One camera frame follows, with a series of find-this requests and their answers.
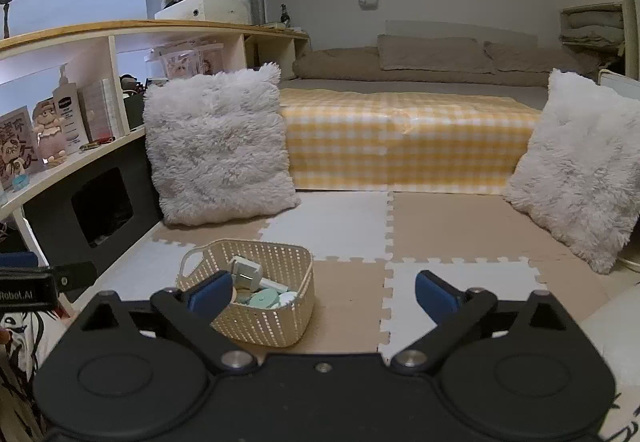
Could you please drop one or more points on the small blue round tin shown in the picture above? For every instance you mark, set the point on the small blue round tin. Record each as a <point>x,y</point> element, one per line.
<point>21,182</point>

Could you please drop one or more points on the black cabinet base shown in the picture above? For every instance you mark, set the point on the black cabinet base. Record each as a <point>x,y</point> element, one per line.
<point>90,207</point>

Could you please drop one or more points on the mint green round box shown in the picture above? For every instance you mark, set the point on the mint green round box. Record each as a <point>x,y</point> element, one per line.
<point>261,299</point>

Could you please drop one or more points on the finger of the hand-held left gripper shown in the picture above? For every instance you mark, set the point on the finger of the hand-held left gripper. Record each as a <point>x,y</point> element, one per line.
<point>17,259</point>
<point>75,279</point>

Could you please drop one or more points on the white oval tape measure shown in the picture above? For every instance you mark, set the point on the white oval tape measure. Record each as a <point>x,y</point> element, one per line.
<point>288,298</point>

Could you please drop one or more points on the white cushion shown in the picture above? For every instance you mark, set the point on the white cushion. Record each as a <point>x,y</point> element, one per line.
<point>615,342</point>

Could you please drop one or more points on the row of white books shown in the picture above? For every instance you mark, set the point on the row of white books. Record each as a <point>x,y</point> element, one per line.
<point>100,109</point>

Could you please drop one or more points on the small red tool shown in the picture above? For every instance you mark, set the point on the small red tool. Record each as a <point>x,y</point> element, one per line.
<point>97,143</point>

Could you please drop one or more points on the pink doll figurine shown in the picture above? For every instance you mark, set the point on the pink doll figurine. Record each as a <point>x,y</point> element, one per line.
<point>49,134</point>

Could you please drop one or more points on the dark floor lamp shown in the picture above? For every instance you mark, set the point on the dark floor lamp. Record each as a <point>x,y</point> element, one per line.
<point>7,12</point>

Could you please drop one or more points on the wooden wall shelf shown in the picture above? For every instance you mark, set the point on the wooden wall shelf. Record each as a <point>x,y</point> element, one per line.
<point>100,52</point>

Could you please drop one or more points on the green glass bottle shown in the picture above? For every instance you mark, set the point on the green glass bottle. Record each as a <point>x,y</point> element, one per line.
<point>285,16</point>

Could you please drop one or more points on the cartoon picture card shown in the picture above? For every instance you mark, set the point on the cartoon picture card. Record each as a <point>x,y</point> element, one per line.
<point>17,149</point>

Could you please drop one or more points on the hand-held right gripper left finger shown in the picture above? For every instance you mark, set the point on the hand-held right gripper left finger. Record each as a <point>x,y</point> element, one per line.
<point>210,297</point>

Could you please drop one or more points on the white lotion pump bottle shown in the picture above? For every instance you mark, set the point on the white lotion pump bottle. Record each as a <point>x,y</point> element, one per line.
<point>67,114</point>

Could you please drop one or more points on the small white cylinder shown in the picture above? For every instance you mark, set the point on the small white cylinder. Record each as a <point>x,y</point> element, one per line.
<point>274,285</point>

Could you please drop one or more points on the beige bed pillow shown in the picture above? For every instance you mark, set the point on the beige bed pillow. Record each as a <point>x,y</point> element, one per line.
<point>530,57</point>
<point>430,53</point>

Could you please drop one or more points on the grey white plastic case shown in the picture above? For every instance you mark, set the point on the grey white plastic case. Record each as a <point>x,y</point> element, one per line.
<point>245,272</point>

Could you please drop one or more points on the yellow checked mattress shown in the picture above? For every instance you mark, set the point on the yellow checked mattress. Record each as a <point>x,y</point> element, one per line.
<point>405,142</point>

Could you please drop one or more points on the black white printed cloth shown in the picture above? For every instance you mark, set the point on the black white printed cloth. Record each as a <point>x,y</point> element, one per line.
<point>20,372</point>

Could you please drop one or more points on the fluffy white pillow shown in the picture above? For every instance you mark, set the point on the fluffy white pillow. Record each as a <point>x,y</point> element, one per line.
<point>580,167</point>
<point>220,147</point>

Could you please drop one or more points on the beige white puzzle floor mat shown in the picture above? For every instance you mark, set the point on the beige white puzzle floor mat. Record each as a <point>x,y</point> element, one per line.
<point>350,242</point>

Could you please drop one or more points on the clear storage bin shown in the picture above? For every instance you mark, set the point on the clear storage bin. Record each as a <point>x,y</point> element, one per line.
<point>185,62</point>

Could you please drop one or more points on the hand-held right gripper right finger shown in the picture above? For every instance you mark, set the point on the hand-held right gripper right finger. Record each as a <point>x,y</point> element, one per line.
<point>436,297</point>

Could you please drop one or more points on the white storage box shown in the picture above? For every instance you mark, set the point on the white storage box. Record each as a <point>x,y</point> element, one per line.
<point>205,9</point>

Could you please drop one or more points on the cream plastic woven basket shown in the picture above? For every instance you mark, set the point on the cream plastic woven basket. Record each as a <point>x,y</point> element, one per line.
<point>260,322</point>

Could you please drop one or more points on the folded beige bedding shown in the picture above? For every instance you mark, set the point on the folded beige bedding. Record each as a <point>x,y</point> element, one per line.
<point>592,24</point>

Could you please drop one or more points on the white shutter door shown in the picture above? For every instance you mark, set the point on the white shutter door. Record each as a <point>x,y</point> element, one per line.
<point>631,17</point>

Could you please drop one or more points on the white headboard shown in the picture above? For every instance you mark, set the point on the white headboard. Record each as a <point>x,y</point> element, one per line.
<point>460,32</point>

